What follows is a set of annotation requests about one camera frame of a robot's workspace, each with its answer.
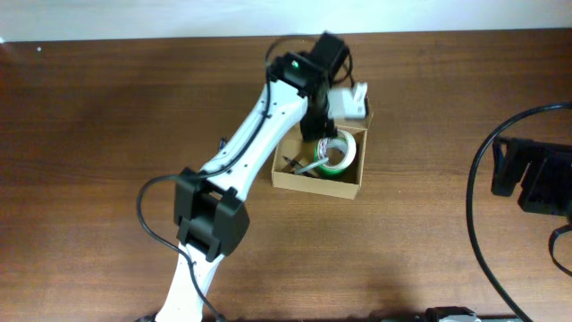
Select green tape roll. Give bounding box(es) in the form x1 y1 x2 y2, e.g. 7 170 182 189
314 138 357 177

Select black white marker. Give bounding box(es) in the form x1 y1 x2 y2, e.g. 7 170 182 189
294 157 329 174

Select black pen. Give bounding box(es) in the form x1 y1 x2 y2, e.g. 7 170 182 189
282 156 303 174

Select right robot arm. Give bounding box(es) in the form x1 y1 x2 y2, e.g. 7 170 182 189
492 137 571 217

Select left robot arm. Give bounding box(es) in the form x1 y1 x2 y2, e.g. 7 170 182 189
154 33 351 321

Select open cardboard box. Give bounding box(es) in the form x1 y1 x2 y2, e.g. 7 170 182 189
272 111 374 199

